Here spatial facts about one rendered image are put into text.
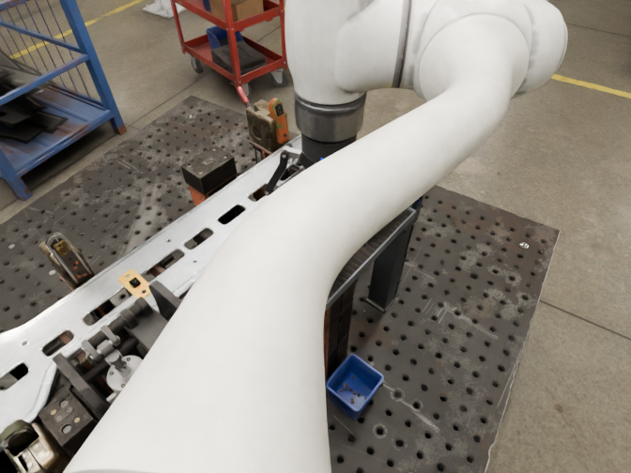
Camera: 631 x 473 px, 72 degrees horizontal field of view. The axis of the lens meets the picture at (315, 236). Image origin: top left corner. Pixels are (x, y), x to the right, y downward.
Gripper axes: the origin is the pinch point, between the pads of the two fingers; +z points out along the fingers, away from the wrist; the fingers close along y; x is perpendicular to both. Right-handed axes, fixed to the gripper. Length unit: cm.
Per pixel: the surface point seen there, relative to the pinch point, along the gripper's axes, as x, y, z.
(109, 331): 25.2, 26.7, 3.6
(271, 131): -49, 28, 19
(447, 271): -38, -29, 52
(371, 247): -2.8, -7.8, 5.8
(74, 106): -156, 210, 105
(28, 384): 31, 47, 22
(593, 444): -27, -101, 122
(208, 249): -6.2, 28.6, 21.8
